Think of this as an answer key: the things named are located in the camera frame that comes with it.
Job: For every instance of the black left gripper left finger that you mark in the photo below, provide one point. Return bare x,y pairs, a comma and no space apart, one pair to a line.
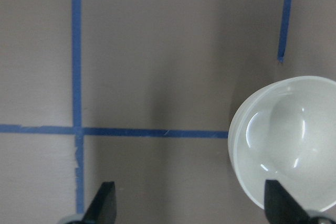
103,208

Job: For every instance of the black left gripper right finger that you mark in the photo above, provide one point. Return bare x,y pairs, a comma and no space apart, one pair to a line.
280,206

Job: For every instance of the cream ceramic bowl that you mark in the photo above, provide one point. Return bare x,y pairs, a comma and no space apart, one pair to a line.
286,132

